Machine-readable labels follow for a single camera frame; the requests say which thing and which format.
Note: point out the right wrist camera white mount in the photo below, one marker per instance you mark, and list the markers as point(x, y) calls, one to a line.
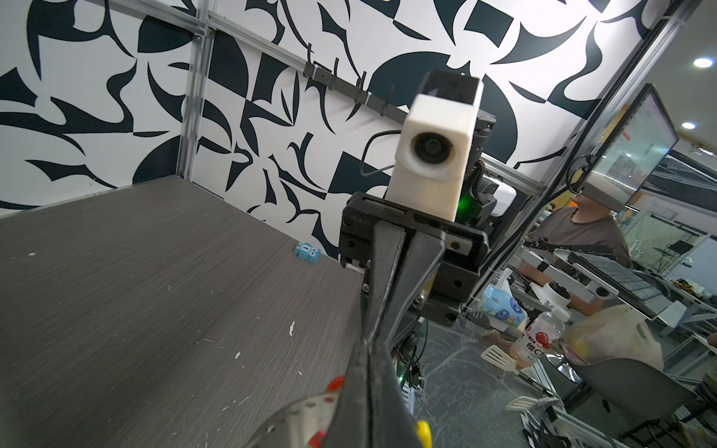
point(435, 143)

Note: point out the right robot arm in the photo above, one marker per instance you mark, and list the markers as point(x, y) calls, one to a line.
point(477, 203)

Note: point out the black wall hook rack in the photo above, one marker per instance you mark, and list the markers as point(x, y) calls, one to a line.
point(328, 77)

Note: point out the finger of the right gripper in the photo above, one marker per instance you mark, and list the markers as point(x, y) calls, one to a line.
point(418, 263)
point(388, 242)

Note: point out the computer monitor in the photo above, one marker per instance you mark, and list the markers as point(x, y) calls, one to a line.
point(638, 143)

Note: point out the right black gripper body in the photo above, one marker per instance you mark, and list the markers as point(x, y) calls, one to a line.
point(457, 272)

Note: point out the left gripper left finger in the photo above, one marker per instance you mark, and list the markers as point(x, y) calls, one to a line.
point(350, 425)

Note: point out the light blue toy block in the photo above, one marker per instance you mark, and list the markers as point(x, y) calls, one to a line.
point(307, 252)

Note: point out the person in grey shirt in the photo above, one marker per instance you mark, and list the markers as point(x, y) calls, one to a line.
point(589, 223)

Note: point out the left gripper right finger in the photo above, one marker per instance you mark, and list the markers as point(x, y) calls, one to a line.
point(391, 424)

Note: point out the metal keyring with yellow tag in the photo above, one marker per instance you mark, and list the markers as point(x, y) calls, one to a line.
point(295, 424)

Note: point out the red key tag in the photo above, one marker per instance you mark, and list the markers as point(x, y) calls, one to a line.
point(332, 390)

